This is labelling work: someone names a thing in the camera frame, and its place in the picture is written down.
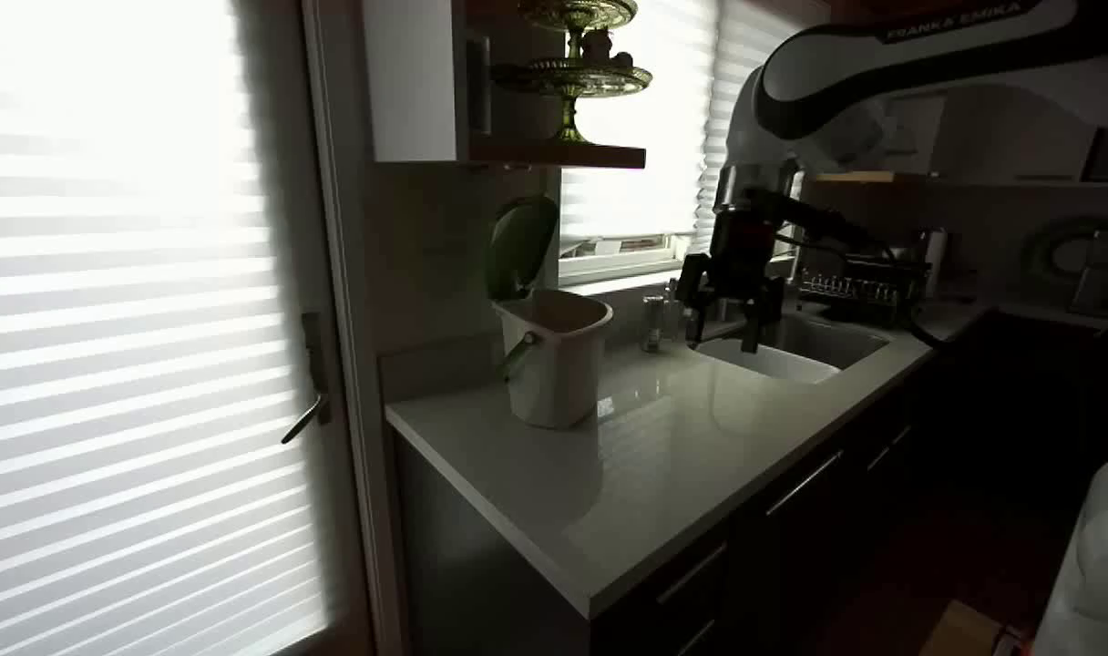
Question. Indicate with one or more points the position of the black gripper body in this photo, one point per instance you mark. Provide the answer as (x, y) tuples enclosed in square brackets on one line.
[(745, 252)]

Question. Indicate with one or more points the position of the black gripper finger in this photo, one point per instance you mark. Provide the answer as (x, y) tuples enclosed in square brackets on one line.
[(762, 319), (699, 292)]

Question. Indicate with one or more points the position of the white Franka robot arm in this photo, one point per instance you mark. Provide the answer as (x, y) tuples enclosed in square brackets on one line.
[(859, 55)]

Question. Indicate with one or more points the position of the white plastic bin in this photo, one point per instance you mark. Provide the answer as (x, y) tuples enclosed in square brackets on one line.
[(558, 370)]

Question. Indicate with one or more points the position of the white kitchen sink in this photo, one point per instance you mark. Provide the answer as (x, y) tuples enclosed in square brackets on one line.
[(810, 343)]

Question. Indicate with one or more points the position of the small soap bottle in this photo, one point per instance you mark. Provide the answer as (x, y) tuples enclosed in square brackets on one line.
[(652, 325)]

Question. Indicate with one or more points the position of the black dish rack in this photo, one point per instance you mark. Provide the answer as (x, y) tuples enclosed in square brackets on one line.
[(859, 290)]

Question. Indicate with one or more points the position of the white window blind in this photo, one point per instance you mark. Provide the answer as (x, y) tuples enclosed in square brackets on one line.
[(650, 134)]

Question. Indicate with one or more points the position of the wooden shelf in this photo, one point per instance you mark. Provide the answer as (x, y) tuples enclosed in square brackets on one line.
[(566, 156)]

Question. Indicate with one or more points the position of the green glass tiered stand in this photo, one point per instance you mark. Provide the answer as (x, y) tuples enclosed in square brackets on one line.
[(572, 75)]

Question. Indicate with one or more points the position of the cardboard box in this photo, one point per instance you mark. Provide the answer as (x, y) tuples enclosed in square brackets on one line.
[(960, 634)]

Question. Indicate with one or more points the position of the white door blind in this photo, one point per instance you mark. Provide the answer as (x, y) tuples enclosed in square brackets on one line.
[(127, 340)]

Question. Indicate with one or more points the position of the white wall cabinet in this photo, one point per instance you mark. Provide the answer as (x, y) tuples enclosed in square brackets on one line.
[(408, 77)]

